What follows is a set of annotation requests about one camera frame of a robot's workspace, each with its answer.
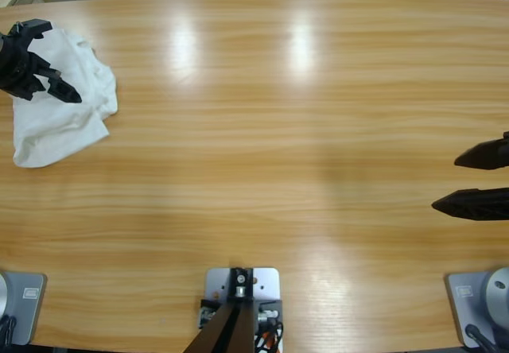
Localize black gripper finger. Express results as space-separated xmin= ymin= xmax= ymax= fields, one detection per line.
xmin=453 ymin=131 xmax=509 ymax=172
xmin=430 ymin=187 xmax=509 ymax=223

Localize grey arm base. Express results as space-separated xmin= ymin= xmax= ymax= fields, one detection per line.
xmin=444 ymin=266 xmax=509 ymax=349
xmin=0 ymin=271 xmax=48 ymax=346

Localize white t-shirt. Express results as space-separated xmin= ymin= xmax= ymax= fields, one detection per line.
xmin=11 ymin=26 xmax=119 ymax=169

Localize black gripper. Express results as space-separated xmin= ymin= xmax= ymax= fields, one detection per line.
xmin=0 ymin=33 xmax=83 ymax=105

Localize white mounting block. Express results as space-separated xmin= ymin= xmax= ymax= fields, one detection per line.
xmin=204 ymin=266 xmax=282 ymax=303

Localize orange and black cables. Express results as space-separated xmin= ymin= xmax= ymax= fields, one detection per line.
xmin=253 ymin=320 xmax=286 ymax=353

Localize black base cable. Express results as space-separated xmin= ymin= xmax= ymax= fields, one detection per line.
xmin=464 ymin=324 xmax=496 ymax=353
xmin=0 ymin=313 xmax=17 ymax=347

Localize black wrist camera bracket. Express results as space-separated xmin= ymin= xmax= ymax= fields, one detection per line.
xmin=8 ymin=18 xmax=55 ymax=50

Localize silver cylindrical fitting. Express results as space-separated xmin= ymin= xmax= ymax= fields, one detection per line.
xmin=197 ymin=306 xmax=218 ymax=328
xmin=257 ymin=308 xmax=280 ymax=325

